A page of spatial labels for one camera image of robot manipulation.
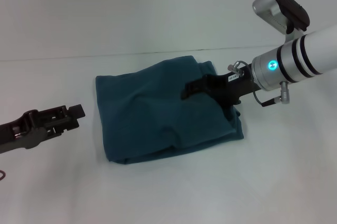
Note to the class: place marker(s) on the teal blue shirt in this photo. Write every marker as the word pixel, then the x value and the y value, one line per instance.
pixel 163 118

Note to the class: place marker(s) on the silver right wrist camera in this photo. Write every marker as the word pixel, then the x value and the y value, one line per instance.
pixel 281 10

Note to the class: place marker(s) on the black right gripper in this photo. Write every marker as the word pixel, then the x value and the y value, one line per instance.
pixel 231 87

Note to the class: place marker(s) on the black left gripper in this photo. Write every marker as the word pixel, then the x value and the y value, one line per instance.
pixel 23 131

